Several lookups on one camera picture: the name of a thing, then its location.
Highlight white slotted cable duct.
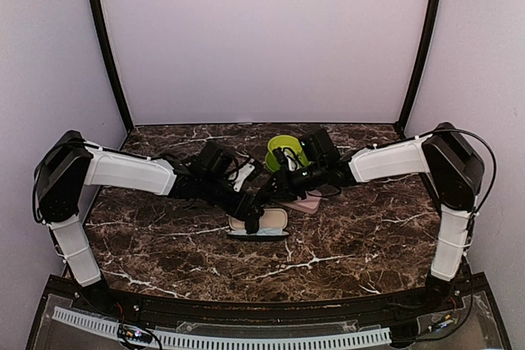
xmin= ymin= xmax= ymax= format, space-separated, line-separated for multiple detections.
xmin=52 ymin=307 xmax=391 ymax=349

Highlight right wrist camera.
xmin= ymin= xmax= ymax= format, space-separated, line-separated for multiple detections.
xmin=272 ymin=147 xmax=304 ymax=171

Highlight left black frame post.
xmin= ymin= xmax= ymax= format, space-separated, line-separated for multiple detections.
xmin=89 ymin=0 xmax=135 ymax=134

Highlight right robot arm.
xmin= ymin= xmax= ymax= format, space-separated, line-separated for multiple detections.
xmin=267 ymin=122 xmax=490 ymax=312

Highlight black glasses case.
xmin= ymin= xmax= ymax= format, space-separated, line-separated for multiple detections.
xmin=227 ymin=208 xmax=290 ymax=242

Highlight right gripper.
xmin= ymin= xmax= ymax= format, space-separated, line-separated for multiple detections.
xmin=259 ymin=160 xmax=326 ymax=202

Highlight green plate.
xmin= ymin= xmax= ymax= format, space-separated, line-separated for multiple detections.
xmin=265 ymin=148 xmax=288 ymax=172

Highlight right black frame post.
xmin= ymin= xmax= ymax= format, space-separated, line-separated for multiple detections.
xmin=396 ymin=0 xmax=440 ymax=131

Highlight pink glasses case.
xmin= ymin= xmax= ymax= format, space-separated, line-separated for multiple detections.
xmin=280 ymin=195 xmax=322 ymax=215

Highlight black sunglasses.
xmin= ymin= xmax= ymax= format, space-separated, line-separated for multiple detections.
xmin=244 ymin=196 xmax=265 ymax=234

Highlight black front rail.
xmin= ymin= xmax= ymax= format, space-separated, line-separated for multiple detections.
xmin=44 ymin=274 xmax=489 ymax=330

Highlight black frame post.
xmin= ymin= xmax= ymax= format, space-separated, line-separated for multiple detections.
xmin=89 ymin=0 xmax=135 ymax=134
xmin=396 ymin=0 xmax=440 ymax=131

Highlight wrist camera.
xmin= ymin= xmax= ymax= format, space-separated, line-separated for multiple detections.
xmin=228 ymin=157 xmax=263 ymax=192
xmin=272 ymin=147 xmax=304 ymax=171

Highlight green bowl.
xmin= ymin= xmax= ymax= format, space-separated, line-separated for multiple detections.
xmin=267 ymin=134 xmax=308 ymax=164

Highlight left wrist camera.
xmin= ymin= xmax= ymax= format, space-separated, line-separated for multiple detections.
xmin=228 ymin=157 xmax=263 ymax=192

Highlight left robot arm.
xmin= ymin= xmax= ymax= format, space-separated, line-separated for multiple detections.
xmin=31 ymin=130 xmax=263 ymax=314

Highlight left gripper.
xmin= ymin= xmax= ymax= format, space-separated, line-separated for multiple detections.
xmin=199 ymin=175 xmax=265 ymax=222

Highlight blue cleaning cloth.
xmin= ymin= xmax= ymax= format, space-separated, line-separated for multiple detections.
xmin=228 ymin=228 xmax=289 ymax=242

